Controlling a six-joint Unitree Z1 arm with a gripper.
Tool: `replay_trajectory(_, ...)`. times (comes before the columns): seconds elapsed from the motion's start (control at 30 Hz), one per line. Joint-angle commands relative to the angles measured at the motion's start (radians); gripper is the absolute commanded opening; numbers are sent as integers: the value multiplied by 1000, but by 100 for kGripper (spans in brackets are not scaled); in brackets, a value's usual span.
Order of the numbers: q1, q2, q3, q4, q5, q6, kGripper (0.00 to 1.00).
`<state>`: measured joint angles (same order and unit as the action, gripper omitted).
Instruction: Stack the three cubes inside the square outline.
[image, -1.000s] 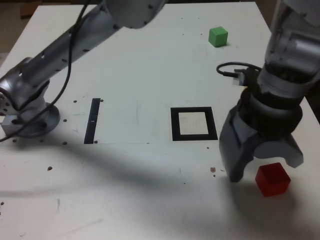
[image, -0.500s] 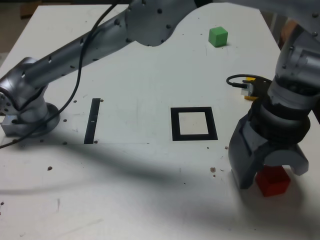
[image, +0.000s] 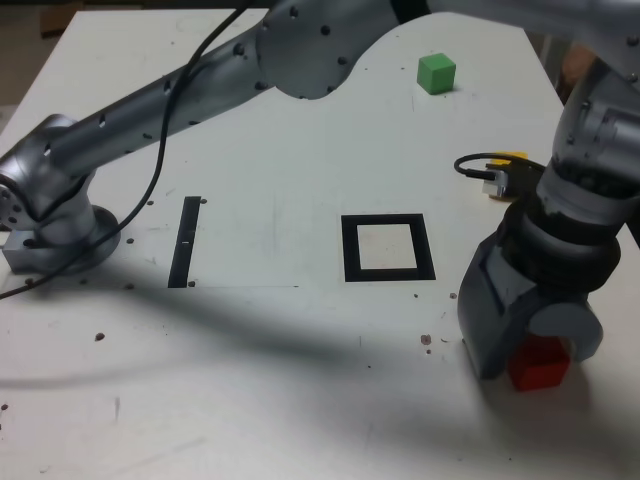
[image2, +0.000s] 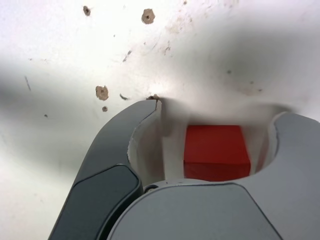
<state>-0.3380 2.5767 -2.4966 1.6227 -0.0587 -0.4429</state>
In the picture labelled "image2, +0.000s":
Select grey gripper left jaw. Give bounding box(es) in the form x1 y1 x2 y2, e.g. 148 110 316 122
49 99 166 240

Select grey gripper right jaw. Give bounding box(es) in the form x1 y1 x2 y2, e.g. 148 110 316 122
107 111 320 240

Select red cube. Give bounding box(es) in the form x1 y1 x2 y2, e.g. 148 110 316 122
183 124 252 181

